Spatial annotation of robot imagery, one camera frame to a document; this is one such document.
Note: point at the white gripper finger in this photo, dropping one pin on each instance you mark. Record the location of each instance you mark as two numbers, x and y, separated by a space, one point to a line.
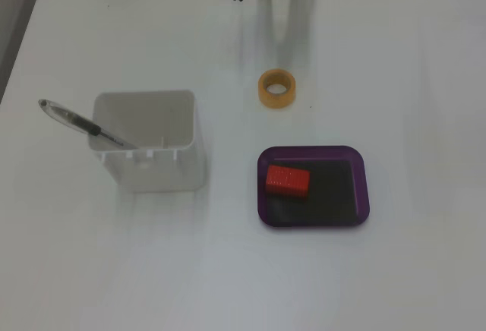
281 8

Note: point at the yellow tape roll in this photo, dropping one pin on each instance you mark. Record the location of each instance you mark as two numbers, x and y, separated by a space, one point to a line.
277 101

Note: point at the red rectangular block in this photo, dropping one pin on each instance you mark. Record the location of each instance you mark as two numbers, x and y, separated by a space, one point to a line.
286 181

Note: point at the white plastic container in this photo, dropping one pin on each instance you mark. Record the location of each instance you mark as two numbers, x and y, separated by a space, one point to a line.
163 173

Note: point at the purple rectangular tray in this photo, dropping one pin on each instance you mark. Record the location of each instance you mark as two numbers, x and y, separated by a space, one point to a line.
315 217

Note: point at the clear black ballpoint pen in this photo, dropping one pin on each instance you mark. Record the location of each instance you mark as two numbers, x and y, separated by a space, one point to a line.
72 119

